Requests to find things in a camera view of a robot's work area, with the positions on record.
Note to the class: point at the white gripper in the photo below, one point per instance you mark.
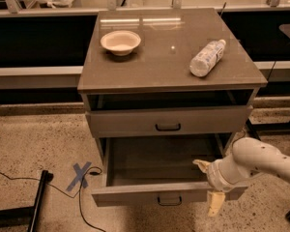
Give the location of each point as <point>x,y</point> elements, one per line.
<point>215,175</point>

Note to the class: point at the grey drawer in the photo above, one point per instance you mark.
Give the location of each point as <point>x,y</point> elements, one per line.
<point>148,122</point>
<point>156,169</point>

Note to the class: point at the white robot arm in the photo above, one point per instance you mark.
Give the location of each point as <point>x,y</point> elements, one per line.
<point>248,158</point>

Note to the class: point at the grey drawer cabinet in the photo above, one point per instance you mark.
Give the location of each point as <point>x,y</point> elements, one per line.
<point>156,74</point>

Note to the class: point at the black stand leg right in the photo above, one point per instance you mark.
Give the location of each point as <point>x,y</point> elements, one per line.
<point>252,130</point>

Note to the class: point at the black stand leg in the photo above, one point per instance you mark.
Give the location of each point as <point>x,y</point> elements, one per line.
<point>29,215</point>
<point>252,130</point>

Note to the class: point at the clear plastic water bottle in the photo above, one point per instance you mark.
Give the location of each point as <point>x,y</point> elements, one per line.
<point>203,62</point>

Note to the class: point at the blue tape cross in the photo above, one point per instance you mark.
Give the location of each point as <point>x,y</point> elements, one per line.
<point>79,176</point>

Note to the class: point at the white paper bowl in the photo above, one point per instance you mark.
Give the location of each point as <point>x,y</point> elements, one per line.
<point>121,43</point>

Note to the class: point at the black stand leg left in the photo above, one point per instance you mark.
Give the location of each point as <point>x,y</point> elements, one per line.
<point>29,215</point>

